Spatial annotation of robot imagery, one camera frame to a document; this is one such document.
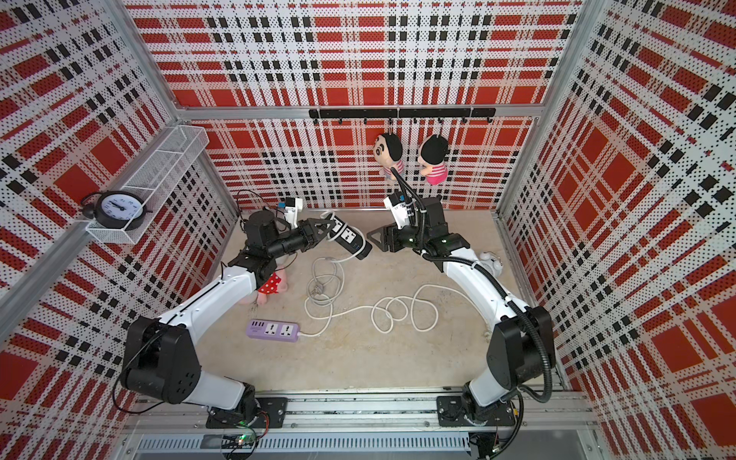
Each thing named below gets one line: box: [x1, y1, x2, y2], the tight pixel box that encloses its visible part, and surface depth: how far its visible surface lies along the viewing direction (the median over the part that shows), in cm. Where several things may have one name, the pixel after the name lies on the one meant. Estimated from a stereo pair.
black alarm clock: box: [80, 189, 154, 231], surface depth 65 cm
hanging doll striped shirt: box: [372, 133, 406, 181], surface depth 95 cm
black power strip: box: [327, 213, 373, 261], surface depth 80 cm
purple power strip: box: [245, 319, 300, 343], surface depth 88 cm
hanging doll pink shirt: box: [417, 134, 450, 185], surface depth 98 cm
